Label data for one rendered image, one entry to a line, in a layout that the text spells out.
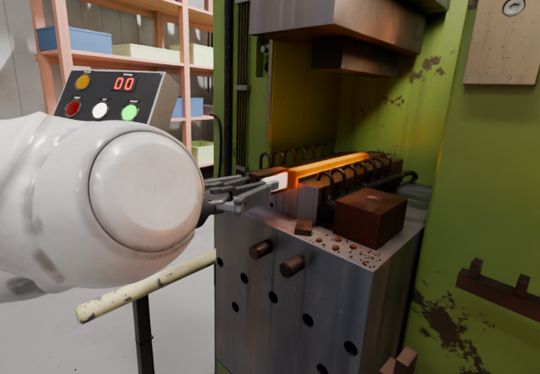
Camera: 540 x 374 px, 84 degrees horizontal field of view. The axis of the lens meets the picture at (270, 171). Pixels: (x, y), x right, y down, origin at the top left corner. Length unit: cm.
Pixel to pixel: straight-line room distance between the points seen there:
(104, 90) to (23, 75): 253
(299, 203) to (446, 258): 29
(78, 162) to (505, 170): 57
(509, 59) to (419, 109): 43
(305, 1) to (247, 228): 43
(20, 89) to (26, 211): 330
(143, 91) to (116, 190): 75
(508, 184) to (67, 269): 58
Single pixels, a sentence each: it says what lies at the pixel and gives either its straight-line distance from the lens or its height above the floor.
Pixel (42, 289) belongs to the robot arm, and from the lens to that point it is 37.
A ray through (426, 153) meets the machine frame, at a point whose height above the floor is 101.
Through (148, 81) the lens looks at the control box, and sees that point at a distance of 91.
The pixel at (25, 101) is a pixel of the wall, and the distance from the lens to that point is 350.
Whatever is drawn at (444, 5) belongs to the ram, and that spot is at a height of 137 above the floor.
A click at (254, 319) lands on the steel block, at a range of 73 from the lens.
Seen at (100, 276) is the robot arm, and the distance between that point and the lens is 20.
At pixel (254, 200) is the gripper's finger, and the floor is 100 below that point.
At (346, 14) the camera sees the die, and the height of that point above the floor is 129.
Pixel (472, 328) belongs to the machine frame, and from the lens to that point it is 71.
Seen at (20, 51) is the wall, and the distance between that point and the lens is 351.
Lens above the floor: 116
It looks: 15 degrees down
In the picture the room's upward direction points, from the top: 3 degrees clockwise
